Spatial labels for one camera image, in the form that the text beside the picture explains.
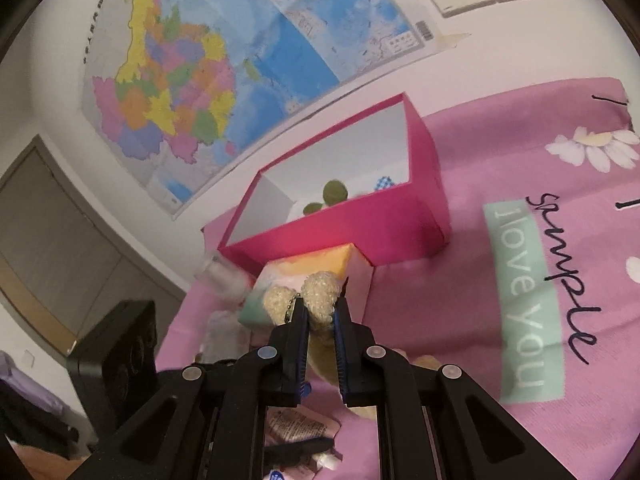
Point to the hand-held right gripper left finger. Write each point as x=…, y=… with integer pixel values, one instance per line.
x=300, y=355

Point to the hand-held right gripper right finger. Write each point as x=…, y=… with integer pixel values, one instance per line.
x=341, y=355

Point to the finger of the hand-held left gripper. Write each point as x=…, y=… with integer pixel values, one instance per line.
x=300, y=450

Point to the beige teddy bear plush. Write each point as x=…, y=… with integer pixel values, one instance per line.
x=322, y=292

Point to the magenta storage box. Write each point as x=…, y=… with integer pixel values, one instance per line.
x=350, y=230

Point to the pink printed packet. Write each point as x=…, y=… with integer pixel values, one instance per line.
x=300, y=427

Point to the pastel small box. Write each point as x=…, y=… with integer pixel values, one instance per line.
x=295, y=265

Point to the pink printed bedsheet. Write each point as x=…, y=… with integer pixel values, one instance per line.
x=425, y=310

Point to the dark cloth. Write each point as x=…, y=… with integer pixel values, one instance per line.
x=35, y=420

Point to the clear plastic packet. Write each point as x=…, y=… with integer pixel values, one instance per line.
x=225, y=280

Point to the grey wooden door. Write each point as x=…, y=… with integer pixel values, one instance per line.
x=60, y=240

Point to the green plush toy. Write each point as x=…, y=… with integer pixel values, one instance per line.
x=332, y=192

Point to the blue checked cloth item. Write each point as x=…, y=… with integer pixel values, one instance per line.
x=384, y=183

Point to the beige tape strip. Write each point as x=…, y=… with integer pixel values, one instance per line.
x=455, y=40

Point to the blue folded map sheet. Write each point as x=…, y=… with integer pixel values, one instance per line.
x=350, y=20

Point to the colourful wall map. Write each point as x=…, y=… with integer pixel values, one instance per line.
x=175, y=85

